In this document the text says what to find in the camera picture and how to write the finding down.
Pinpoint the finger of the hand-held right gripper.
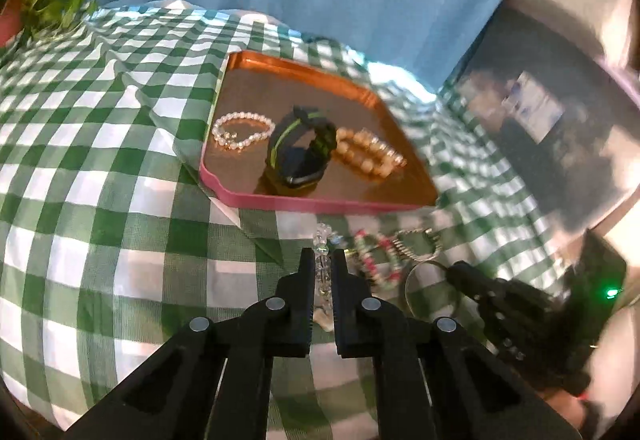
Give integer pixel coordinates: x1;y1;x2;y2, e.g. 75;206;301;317
445;261;556;321

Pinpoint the clear crystal bead bracelet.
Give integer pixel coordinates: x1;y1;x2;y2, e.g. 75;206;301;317
312;222;337;332

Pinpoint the pink green bead bracelet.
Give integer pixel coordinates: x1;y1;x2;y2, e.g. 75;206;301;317
350;230;404;289

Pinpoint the black green smart watch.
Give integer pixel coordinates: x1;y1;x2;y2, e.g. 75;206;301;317
264;106;339;191

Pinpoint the wooden bead bracelet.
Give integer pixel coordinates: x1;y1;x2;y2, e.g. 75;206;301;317
332;127;409;181

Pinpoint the white pearl bracelet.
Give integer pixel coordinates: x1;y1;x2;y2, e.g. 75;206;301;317
211;111;277;152

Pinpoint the thin metal ring bangle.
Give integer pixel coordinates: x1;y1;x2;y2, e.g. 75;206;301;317
404;260;464;321

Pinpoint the green checkered tablecloth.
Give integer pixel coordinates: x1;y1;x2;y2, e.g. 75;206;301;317
0;0;591;436

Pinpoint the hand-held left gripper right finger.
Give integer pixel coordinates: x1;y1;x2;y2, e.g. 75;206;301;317
331;247;585;440

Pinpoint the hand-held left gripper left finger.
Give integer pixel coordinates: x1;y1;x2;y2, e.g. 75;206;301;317
62;247;317;440

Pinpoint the orange metal tray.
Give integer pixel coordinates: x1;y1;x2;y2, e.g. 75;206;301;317
199;50;441;211

